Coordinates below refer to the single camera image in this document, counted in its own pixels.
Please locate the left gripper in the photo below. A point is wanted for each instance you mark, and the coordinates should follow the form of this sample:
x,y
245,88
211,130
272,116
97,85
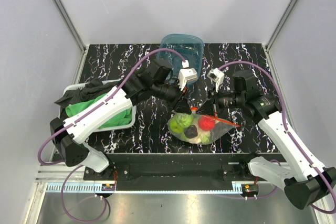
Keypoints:
x,y
182,105

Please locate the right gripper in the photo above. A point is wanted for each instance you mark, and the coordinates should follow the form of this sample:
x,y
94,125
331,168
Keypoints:
x,y
214,99

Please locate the clear zip top bag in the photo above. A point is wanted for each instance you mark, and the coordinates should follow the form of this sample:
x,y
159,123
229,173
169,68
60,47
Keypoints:
x,y
198,129

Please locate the red fake tomato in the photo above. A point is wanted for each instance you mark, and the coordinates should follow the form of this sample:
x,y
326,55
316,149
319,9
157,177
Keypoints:
x,y
206,124

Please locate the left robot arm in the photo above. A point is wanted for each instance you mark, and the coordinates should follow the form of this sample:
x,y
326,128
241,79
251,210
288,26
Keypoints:
x,y
69,135

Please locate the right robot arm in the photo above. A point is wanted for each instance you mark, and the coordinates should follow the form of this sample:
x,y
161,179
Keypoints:
x,y
307,179

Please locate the green fake lettuce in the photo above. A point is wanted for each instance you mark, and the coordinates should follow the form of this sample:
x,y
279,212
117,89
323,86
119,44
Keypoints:
x,y
184,120

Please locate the green fake apple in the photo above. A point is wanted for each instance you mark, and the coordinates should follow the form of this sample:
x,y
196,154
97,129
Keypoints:
x,y
175,127

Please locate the dark fake eggplant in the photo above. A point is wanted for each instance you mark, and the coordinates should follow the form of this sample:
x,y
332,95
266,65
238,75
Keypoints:
x,y
191,132

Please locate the white fake cauliflower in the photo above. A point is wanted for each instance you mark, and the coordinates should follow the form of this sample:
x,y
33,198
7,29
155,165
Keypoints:
x,y
204,139

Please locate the white perforated plastic basket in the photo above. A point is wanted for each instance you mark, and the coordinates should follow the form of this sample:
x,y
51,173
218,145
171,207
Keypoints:
x,y
124,122

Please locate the green cloth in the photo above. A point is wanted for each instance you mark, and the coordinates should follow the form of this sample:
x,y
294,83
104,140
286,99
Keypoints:
x,y
93,114

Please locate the black cloth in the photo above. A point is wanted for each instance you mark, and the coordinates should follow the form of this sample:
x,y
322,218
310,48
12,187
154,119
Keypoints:
x,y
90,91

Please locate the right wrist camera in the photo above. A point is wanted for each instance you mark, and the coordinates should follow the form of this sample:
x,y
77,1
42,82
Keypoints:
x,y
217,77

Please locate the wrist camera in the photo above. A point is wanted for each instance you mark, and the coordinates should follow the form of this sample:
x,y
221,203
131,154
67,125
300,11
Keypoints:
x,y
187,76
217,77

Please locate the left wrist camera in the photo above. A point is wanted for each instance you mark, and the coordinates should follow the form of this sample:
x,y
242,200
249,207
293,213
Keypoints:
x,y
187,76

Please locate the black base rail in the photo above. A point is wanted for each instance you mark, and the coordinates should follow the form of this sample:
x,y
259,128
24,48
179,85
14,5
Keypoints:
x,y
173,172

